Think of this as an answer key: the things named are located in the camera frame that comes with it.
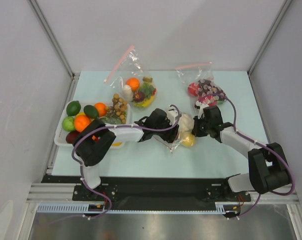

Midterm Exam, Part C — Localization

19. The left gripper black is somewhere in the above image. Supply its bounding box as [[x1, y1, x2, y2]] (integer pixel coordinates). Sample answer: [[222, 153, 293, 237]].
[[152, 116, 179, 144]]

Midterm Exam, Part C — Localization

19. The zip bag orange seal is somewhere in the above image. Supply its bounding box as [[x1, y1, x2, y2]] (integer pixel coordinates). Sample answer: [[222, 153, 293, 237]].
[[153, 112, 196, 153]]

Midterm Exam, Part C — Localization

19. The white cauliflower fake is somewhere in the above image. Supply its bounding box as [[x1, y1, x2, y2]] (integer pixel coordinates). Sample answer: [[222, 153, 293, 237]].
[[178, 113, 194, 133]]

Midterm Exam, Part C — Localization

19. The brown longan bunch fake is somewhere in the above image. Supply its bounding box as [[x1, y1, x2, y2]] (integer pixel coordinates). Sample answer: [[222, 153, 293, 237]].
[[106, 93, 128, 121]]

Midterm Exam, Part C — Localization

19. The dark green avocado fake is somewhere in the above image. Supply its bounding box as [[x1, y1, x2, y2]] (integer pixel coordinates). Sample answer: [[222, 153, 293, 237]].
[[83, 104, 99, 119]]

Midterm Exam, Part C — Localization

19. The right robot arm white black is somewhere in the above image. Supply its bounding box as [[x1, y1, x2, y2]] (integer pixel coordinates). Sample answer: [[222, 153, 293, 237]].
[[192, 104, 293, 201]]

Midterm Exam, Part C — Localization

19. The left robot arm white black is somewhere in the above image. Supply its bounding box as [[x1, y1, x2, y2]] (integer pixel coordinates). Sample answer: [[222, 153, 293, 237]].
[[71, 104, 182, 200]]

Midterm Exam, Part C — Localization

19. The banana in bag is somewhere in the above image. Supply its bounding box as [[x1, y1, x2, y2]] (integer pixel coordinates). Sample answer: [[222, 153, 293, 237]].
[[132, 82, 157, 108]]

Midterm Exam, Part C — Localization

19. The zip bag with red toys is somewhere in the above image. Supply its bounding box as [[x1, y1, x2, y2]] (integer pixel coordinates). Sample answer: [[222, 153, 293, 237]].
[[175, 62, 227, 113]]

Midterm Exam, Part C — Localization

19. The yellow lemon fake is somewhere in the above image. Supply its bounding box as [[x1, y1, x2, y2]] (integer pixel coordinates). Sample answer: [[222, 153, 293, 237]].
[[112, 142, 122, 147]]

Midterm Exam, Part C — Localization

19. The zip bag with mixed fruit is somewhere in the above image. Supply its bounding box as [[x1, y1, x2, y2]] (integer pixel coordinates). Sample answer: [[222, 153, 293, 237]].
[[104, 45, 156, 106]]

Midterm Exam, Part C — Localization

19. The green melon fake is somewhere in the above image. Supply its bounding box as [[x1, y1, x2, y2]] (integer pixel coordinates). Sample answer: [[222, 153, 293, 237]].
[[99, 115, 126, 125]]

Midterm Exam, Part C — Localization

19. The orange in bag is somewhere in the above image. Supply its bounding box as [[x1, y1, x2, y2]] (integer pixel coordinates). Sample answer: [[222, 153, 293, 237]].
[[126, 77, 140, 92]]

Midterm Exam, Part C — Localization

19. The orange fake back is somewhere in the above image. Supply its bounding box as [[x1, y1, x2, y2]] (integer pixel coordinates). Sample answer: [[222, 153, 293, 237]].
[[94, 102, 107, 117]]

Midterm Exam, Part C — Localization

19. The orange fake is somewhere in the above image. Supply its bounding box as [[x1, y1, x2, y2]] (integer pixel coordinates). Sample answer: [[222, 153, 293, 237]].
[[94, 102, 107, 117], [74, 115, 91, 132]]

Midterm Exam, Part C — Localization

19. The orange fake front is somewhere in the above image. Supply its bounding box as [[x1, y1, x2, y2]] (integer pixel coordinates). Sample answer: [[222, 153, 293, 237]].
[[74, 115, 91, 132]]

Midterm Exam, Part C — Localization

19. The red apple fake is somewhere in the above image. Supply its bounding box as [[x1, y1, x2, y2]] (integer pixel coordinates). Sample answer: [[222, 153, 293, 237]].
[[65, 130, 79, 144]]

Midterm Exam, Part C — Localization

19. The dark green lime fake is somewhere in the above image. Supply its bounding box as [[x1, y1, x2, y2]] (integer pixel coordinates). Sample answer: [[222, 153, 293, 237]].
[[66, 100, 81, 117]]

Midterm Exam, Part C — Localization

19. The light green guava fake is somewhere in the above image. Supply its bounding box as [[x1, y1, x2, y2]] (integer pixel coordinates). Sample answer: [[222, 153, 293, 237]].
[[61, 116, 76, 132]]

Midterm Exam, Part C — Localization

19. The white plastic basket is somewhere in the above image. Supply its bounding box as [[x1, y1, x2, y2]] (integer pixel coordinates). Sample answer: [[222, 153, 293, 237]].
[[54, 101, 132, 149]]

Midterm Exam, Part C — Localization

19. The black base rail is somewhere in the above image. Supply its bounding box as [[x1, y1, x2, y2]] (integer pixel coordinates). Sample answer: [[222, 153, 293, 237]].
[[42, 175, 252, 212]]

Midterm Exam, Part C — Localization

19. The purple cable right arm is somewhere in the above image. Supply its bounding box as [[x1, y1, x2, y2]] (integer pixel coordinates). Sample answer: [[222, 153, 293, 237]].
[[197, 92, 296, 221]]

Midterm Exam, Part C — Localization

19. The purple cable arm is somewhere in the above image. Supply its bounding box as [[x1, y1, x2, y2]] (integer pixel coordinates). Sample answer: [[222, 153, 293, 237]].
[[71, 104, 183, 221], [197, 92, 296, 221]]

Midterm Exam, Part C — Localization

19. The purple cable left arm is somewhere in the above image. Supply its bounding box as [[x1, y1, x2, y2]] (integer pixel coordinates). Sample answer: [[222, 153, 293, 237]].
[[71, 104, 183, 221]]

